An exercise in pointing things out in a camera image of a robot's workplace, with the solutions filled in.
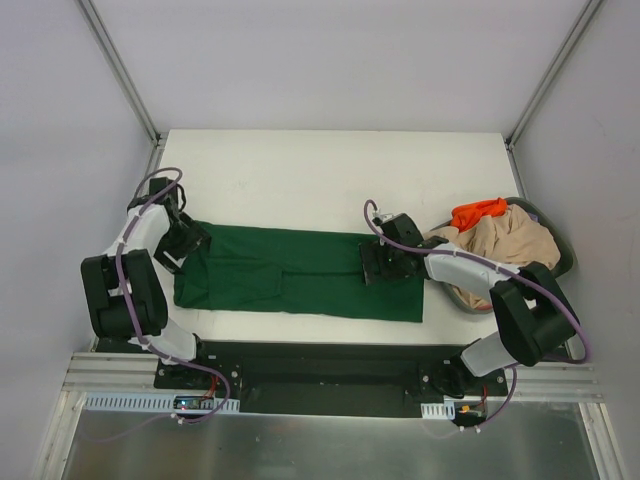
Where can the white cable duct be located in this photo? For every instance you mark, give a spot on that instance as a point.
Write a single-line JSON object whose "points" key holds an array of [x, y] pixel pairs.
{"points": [[159, 403], [438, 411]]}

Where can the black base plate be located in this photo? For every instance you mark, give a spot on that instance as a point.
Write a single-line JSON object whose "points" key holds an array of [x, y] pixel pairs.
{"points": [[387, 381]]}

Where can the grey laundry basket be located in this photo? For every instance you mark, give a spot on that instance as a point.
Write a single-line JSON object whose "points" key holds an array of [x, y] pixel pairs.
{"points": [[560, 250]]}

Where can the green t shirt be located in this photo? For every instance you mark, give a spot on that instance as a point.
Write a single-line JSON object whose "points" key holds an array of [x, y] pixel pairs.
{"points": [[292, 271]]}

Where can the aluminium side rail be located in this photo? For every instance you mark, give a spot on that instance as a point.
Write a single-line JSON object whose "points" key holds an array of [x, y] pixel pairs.
{"points": [[554, 193], [125, 200]]}

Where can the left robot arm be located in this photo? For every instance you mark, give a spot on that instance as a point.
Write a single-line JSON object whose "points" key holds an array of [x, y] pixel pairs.
{"points": [[175, 345]]}

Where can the aluminium frame post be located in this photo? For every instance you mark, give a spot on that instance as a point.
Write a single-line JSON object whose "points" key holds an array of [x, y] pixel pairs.
{"points": [[109, 50], [577, 31]]}

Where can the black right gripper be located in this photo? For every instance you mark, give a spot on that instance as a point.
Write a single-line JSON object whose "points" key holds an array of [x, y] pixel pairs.
{"points": [[376, 263]]}

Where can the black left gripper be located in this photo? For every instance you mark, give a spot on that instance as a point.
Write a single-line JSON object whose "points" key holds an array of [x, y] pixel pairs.
{"points": [[181, 245]]}

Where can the orange t shirt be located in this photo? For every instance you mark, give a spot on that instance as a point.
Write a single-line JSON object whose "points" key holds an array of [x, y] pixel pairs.
{"points": [[464, 217]]}

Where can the right aluminium frame post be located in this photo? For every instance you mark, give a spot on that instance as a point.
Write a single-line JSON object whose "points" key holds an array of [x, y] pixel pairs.
{"points": [[577, 31]]}

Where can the left aluminium frame post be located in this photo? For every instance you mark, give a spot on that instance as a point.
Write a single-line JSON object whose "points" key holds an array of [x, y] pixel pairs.
{"points": [[109, 50]]}

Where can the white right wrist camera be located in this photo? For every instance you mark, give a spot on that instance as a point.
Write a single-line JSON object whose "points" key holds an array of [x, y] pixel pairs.
{"points": [[386, 216]]}

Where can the beige t shirt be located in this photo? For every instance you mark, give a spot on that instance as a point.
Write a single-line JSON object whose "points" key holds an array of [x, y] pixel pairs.
{"points": [[501, 232]]}

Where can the front aluminium rail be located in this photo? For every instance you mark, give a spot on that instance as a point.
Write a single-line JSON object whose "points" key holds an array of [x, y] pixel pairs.
{"points": [[135, 373]]}

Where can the right white cable duct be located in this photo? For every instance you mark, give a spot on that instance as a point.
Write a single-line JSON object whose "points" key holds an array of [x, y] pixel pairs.
{"points": [[438, 411]]}

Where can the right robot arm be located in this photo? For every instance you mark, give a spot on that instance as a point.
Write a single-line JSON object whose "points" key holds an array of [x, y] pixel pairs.
{"points": [[533, 317]]}

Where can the left aluminium side rail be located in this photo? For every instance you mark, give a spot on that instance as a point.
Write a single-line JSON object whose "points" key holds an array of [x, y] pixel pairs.
{"points": [[125, 200]]}

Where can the left white cable duct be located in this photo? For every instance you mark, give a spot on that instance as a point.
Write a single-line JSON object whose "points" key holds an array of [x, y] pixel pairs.
{"points": [[159, 403]]}

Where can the right aluminium side rail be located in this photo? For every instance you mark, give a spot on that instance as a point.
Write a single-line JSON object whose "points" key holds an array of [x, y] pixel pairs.
{"points": [[554, 193]]}

